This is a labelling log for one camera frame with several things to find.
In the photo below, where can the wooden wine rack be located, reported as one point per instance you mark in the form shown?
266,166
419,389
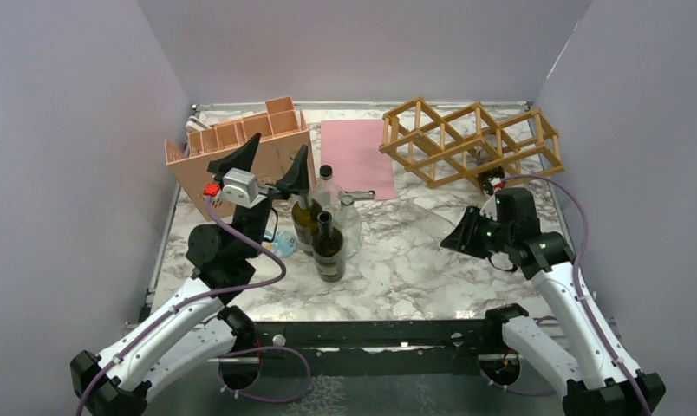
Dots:
442,149

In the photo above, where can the clear bottle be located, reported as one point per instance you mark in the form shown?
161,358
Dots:
429,223
350,224

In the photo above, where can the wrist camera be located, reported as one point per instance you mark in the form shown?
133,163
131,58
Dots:
237,187
490,179

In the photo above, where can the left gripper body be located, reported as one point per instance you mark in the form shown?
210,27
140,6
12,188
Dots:
263,192

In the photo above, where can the peach plastic organizer basket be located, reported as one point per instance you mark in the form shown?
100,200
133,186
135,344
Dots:
283,130

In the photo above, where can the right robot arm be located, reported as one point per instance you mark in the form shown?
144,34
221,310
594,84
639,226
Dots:
595,374

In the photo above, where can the pink clipboard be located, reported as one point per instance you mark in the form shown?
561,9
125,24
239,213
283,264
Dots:
351,148

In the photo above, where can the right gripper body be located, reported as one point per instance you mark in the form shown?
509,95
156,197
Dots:
484,237

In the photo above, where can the large clear glass jar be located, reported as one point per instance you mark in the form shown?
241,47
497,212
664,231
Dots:
327,191

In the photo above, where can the white item behind basket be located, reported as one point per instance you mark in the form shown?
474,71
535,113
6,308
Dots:
194,124

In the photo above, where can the dark bottle silver neck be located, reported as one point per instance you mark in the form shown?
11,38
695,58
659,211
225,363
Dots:
304,213

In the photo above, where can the dark bottle black cap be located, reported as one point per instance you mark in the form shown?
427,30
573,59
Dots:
328,248

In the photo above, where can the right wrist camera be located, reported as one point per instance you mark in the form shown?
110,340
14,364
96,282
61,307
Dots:
490,179

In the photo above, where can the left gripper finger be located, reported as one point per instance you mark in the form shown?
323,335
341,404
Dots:
241,159
296,180

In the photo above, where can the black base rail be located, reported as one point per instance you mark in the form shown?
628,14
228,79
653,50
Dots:
374,348

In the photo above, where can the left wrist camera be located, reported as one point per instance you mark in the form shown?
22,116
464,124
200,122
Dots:
237,187

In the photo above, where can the light blue toy package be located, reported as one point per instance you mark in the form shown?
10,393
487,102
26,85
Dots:
282,243

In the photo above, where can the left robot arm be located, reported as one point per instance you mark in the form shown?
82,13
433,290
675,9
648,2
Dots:
197,323

